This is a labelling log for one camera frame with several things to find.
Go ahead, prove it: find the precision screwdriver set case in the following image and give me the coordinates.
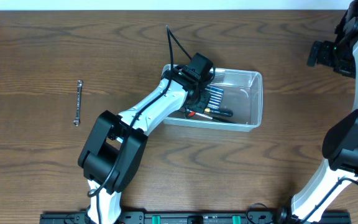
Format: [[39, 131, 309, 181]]
[[206, 85, 224, 109]]

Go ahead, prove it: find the claw hammer black handle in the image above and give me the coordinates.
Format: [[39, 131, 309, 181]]
[[195, 113, 233, 123]]

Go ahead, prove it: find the yellow black screwdriver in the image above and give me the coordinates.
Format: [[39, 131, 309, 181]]
[[204, 108, 233, 117]]

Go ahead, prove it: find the silver combination wrench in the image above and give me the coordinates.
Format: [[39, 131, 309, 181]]
[[73, 80, 83, 126]]

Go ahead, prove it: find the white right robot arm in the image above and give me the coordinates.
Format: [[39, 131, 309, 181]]
[[275, 0, 358, 223]]

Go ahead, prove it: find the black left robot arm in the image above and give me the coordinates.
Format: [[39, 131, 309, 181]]
[[78, 53, 214, 223]]

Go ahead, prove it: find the clear plastic container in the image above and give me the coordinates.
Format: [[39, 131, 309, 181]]
[[163, 68, 263, 132]]

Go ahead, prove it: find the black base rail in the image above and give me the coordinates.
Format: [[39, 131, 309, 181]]
[[39, 208, 352, 224]]

